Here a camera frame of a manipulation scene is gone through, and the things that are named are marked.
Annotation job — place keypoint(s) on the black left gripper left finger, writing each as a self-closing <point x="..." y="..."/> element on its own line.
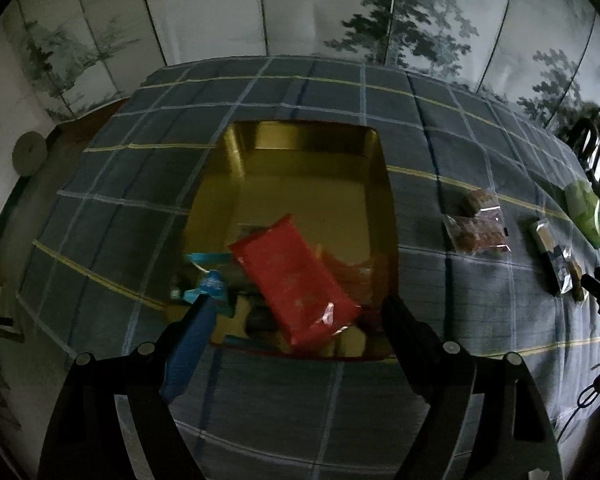
<point x="84" y="438"/>

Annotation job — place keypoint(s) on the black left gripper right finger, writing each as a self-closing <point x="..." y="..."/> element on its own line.
<point x="486" y="418"/>

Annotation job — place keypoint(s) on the dark sesame bar packet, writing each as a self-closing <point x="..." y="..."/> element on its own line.
<point x="562" y="273"/>

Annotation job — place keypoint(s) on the clear long cookie packet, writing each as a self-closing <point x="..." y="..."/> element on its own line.
<point x="483" y="232"/>

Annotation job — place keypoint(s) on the clear brown cake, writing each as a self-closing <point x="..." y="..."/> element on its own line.
<point x="484" y="204"/>

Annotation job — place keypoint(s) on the orange snack packet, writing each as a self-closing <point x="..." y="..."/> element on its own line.
<point x="358" y="281"/>

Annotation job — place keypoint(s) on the blue candy wrappers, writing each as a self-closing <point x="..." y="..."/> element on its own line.
<point x="204" y="273"/>

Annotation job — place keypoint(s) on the red snack packet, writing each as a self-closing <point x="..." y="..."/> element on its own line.
<point x="309" y="306"/>

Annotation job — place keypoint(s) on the green tissue pack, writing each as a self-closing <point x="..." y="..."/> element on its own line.
<point x="584" y="210"/>

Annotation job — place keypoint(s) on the plaid blue grey tablecloth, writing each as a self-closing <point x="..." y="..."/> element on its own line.
<point x="98" y="274"/>

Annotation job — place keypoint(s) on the red gold toffee tin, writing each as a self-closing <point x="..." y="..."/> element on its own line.
<point x="333" y="181"/>

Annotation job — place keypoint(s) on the painted folding screen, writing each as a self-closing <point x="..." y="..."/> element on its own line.
<point x="542" y="57"/>

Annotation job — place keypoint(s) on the round stone millstone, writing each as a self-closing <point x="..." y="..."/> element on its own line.
<point x="29" y="153"/>

